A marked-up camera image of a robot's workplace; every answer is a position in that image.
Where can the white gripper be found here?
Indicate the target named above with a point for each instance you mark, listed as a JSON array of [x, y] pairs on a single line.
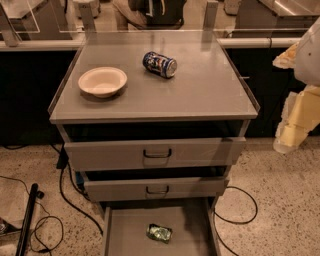
[[308, 60]]

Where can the crushed green can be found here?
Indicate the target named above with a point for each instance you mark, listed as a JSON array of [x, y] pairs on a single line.
[[159, 233]]

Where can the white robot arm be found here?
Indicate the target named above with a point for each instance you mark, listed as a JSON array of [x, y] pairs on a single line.
[[307, 63]]

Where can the blue soda can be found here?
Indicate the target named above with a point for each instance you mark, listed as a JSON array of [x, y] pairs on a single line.
[[159, 64]]

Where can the top grey drawer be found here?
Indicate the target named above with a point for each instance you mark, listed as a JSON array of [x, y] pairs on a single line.
[[128, 146]]

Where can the grey drawer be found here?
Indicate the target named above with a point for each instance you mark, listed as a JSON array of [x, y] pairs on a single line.
[[128, 146], [126, 223], [167, 183]]

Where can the grey drawer cabinet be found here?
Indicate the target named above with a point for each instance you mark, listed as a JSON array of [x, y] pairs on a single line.
[[205, 87]]

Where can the middle grey drawer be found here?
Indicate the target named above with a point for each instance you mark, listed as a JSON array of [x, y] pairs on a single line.
[[167, 183]]

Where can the bottom grey drawer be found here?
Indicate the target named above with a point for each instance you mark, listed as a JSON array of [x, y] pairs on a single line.
[[126, 223]]

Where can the black office chair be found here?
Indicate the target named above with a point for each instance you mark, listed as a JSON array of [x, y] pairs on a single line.
[[159, 14]]

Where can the white bowl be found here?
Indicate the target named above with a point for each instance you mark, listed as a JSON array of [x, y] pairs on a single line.
[[102, 82]]

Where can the clear acrylic barrier panel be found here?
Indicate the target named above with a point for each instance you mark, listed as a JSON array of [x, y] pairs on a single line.
[[31, 20]]

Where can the black pole on floor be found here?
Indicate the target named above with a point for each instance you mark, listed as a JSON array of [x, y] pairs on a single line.
[[23, 238]]

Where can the white counter rail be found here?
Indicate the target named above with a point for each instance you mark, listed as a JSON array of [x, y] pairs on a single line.
[[66, 45]]

